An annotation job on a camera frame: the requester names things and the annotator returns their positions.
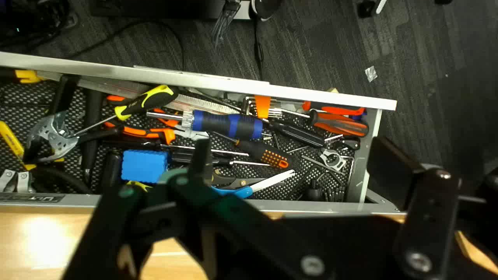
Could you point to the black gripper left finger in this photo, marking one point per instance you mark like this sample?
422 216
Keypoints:
156 208

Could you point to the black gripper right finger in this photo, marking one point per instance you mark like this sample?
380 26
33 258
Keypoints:
430 219

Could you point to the metal tool drawer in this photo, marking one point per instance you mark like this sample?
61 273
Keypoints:
208 82

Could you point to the slim black screwdriver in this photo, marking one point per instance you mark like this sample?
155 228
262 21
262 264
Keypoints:
298 135

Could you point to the blue plastic box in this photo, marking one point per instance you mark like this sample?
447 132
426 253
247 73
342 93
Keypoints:
144 166

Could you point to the silver metal bits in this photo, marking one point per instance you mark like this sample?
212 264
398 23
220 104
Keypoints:
332 158

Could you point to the grey cabinet with wooden top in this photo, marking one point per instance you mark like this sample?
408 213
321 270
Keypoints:
41 244

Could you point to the orange plastic piece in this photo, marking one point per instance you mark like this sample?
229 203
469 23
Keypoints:
262 107

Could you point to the white floor sticker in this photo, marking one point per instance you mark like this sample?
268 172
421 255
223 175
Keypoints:
371 74

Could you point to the small yellow tool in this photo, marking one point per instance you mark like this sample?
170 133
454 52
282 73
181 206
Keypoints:
27 77

